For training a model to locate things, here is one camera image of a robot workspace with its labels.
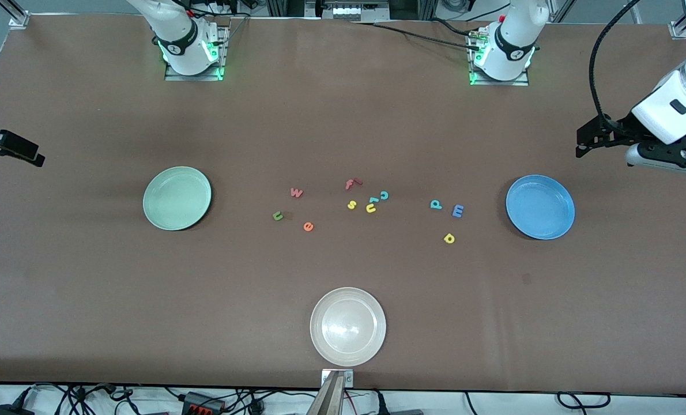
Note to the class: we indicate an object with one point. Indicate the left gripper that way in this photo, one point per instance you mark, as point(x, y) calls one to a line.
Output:
point(618, 130)

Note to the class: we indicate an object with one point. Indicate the blue letter m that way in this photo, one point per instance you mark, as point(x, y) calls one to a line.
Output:
point(458, 211)

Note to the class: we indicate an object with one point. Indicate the teal letter p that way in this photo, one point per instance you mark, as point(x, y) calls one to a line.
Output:
point(434, 204)

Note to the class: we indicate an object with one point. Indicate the red letter w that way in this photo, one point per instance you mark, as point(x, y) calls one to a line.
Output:
point(297, 193)

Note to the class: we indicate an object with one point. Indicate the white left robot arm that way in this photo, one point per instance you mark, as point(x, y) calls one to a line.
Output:
point(513, 34)

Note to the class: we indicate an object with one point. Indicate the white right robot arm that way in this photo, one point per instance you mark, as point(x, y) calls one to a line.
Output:
point(176, 29)

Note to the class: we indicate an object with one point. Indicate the blue plate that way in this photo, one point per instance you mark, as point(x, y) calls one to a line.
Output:
point(540, 207)

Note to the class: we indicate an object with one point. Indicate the brown table cover sheet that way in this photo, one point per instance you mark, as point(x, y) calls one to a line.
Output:
point(89, 288)

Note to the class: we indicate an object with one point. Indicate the green plate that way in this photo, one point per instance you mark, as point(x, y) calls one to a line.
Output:
point(177, 199)

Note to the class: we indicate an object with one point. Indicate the red letter f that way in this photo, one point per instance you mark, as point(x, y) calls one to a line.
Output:
point(350, 184)

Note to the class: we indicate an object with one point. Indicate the grey connector box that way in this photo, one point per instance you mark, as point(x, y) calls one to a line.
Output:
point(349, 10)

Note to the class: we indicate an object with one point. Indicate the black orange power strip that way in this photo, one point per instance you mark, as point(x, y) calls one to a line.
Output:
point(202, 403)

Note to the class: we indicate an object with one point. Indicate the white plate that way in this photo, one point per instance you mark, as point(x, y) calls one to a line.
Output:
point(348, 327)

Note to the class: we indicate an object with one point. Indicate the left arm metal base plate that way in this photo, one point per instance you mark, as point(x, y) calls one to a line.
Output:
point(524, 80)

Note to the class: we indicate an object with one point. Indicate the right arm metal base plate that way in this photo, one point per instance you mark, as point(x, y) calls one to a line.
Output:
point(223, 46)

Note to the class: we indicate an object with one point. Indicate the aluminium camera mount bar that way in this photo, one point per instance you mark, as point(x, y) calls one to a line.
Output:
point(328, 397)

